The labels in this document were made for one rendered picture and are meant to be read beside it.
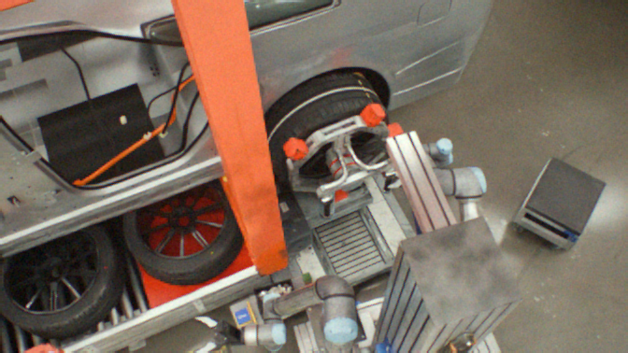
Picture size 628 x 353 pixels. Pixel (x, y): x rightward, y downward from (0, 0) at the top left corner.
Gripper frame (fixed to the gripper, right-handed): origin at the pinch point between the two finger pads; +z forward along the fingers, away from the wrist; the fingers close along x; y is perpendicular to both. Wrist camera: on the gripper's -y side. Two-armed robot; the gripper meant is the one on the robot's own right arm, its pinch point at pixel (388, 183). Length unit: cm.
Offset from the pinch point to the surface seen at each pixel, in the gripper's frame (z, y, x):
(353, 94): 3.0, 31.9, -36.4
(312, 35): 20, 76, -44
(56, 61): 134, 12, -138
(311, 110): 26, 34, -35
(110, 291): 152, -40, -20
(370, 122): 1.6, 28.2, -20.6
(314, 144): 30.3, 26.1, -22.1
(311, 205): 30, -61, -31
